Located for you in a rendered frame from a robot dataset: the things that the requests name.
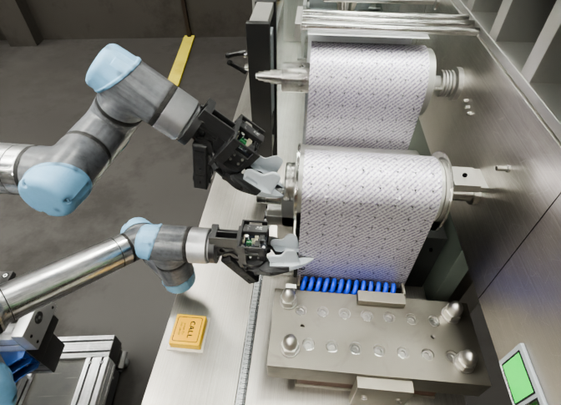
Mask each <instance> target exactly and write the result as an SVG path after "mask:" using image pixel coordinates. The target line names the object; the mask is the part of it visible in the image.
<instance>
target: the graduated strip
mask: <svg viewBox="0 0 561 405"><path fill-rule="evenodd" d="M262 281H263V276H262V275H260V279H259V281H258V282H255V283H254V284H253V290H252V295H251V300H250V310H249V316H248V321H247V327H246V332H245V341H244V347H243V352H242V358H241V363H240V373H239V378H238V383H237V389H236V395H235V404H234V405H245V400H246V393H247V387H248V381H249V375H250V364H251V358H252V352H253V346H254V340H255V328H256V322H257V316H258V310H259V304H260V293H261V287H262Z"/></svg>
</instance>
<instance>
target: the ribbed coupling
mask: <svg viewBox="0 0 561 405"><path fill-rule="evenodd" d="M463 85H464V71H463V68H461V67H455V68H453V69H452V70H439V71H438V72H437V75H436V78H435V84H434V89H433V92H434V95H435V96H436V97H447V99H448V100H449V101H456V100H457V99H458V98H459V97H460V95H461V92H462V89H463Z"/></svg>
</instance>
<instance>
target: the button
mask: <svg viewBox="0 0 561 405"><path fill-rule="evenodd" d="M206 325H207V318H206V316H193V315H183V314H178V315H177V317H176V320H175V323H174V327H173V331H172V333H171V336H170V339H169V345H170V346H171V347H178V348H189V349H198V350H200V349H201V346H202V342H203V339H204V334H205V328H206Z"/></svg>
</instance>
